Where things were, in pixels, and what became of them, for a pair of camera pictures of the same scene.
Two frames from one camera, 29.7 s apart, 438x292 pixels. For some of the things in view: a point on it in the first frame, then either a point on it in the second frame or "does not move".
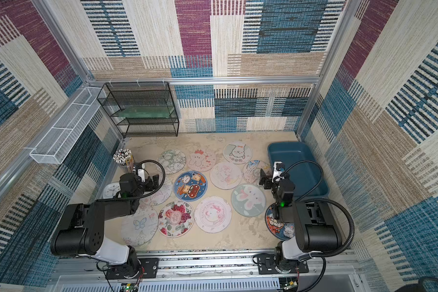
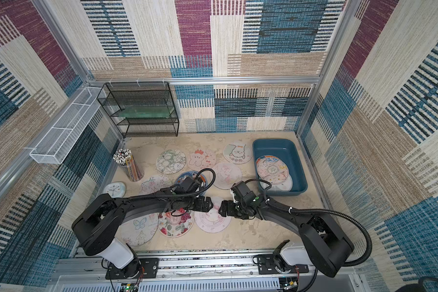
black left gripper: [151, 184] to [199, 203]
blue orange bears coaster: [283, 231] to [270, 161]
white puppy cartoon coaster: [238, 152] does not move
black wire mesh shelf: [141, 109] does not move
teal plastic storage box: [305, 176] to [286, 150]
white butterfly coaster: [139, 227] does not move
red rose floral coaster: [176, 219] does not move
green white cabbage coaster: [172, 160] does not move
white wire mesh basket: [56, 143] does not move
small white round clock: [110, 189] does not move
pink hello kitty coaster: [213, 215] does not move
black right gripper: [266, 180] to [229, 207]
